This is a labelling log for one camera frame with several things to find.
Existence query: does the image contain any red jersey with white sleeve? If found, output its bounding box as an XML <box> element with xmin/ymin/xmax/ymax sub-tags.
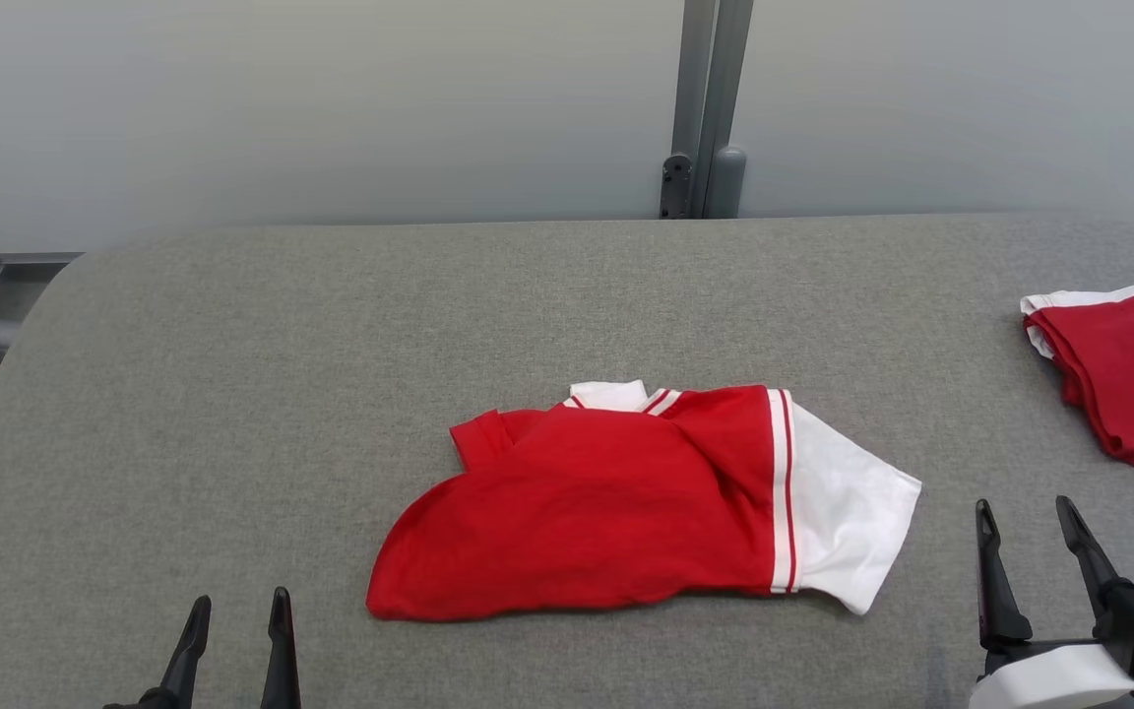
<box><xmin>365</xmin><ymin>380</ymin><xmax>923</xmax><ymax>623</ymax></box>

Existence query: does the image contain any grey metal post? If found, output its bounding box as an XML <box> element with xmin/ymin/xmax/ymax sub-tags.
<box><xmin>659</xmin><ymin>0</ymin><xmax>755</xmax><ymax>220</ymax></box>

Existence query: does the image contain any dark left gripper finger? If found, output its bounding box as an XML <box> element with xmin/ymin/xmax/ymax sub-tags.
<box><xmin>157</xmin><ymin>595</ymin><xmax>214</xmax><ymax>709</ymax></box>
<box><xmin>260</xmin><ymin>587</ymin><xmax>302</xmax><ymax>709</ymax></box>

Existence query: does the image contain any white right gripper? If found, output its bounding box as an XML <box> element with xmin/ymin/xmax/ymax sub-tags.
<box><xmin>968</xmin><ymin>494</ymin><xmax>1134</xmax><ymax>709</ymax></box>

